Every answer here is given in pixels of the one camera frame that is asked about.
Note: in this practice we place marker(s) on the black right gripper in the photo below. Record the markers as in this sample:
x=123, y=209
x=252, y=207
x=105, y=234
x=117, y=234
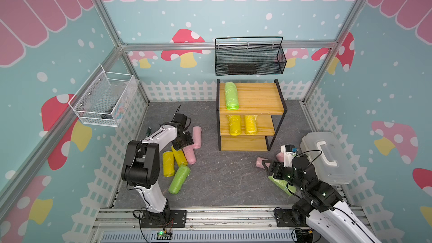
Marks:
x=273, y=167

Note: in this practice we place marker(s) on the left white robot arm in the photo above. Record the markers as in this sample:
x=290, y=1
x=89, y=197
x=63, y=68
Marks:
x=141, y=166

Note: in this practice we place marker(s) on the yellow trash bag roll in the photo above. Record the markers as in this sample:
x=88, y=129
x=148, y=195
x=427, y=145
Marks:
x=179, y=157
x=168, y=164
x=234, y=122
x=251, y=124

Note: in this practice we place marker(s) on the green trash bag roll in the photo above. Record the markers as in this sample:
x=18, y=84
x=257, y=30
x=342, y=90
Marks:
x=179, y=179
x=231, y=96
x=284, y=186

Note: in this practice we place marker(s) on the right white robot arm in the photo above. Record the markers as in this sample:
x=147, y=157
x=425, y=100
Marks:
x=321, y=207

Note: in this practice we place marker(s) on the black wire mesh basket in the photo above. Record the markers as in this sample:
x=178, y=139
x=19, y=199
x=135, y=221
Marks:
x=249, y=56

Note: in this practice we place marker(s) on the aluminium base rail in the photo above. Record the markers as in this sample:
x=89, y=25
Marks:
x=245, y=224

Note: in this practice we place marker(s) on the pink trash bag roll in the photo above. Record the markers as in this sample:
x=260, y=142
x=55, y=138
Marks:
x=280, y=157
x=189, y=154
x=261, y=163
x=197, y=137

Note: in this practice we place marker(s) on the wooden three-tier shelf black frame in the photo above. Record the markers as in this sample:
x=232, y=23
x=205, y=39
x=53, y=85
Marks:
x=264, y=100

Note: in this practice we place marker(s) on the white wire mesh basket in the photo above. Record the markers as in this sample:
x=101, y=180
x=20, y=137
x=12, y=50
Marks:
x=104, y=98

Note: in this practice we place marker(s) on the translucent plastic storage box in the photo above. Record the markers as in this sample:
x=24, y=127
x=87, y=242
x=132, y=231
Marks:
x=329, y=159

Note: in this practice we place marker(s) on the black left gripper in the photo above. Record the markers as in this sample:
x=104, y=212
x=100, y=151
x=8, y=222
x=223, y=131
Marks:
x=189, y=141

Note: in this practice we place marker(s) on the green circuit board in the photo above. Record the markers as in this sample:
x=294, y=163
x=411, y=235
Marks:
x=164, y=235

